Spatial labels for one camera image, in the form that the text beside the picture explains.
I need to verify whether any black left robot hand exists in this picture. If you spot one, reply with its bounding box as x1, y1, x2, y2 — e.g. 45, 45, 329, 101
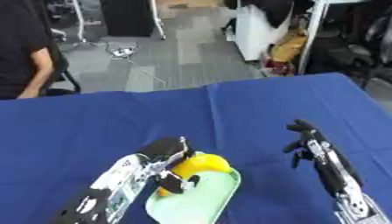
136, 136, 202, 195

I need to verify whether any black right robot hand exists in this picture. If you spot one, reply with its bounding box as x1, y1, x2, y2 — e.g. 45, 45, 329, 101
282, 118, 367, 198

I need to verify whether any yellow toy fruit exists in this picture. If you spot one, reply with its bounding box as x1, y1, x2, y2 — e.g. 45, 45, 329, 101
156, 153, 235, 197

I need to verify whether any pale green open box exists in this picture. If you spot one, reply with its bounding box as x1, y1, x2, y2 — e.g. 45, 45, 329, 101
143, 151, 244, 224

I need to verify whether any white power strip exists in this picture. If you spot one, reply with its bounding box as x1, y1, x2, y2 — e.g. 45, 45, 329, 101
111, 47, 138, 58

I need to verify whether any black office chair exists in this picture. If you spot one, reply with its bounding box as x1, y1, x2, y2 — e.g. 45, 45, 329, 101
38, 40, 83, 97

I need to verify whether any white metal leg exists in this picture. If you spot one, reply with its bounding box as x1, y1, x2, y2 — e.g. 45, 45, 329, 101
70, 0, 89, 44
148, 0, 169, 41

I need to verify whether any yellow bag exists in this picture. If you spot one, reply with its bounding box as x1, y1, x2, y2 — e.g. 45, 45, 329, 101
266, 28, 310, 64

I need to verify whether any black cabinet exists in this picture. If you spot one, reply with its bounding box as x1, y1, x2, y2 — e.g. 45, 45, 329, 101
98, 0, 157, 38

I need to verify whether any white table leg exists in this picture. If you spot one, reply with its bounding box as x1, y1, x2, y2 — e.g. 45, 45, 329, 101
295, 0, 330, 75

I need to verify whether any white panel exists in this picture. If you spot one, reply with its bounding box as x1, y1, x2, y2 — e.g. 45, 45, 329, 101
233, 3, 294, 62

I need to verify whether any person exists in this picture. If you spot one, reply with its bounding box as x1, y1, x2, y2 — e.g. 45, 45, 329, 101
0, 0, 55, 101

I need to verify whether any thin floor cable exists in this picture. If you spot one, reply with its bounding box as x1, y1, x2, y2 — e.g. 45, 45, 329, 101
104, 42, 169, 86

